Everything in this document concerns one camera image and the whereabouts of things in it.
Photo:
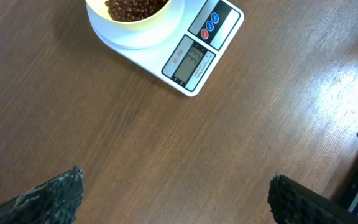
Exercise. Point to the white digital kitchen scale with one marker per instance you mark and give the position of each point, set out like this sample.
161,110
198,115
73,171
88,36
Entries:
183,48

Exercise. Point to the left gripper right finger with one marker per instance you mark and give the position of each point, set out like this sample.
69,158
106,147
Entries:
292,203

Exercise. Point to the red beans in bowl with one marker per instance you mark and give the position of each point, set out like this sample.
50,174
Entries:
133,10

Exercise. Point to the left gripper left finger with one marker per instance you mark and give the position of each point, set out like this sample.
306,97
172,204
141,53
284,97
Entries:
54,201

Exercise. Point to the pale yellow plastic bowl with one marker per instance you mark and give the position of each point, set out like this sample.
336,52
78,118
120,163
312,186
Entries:
100,9

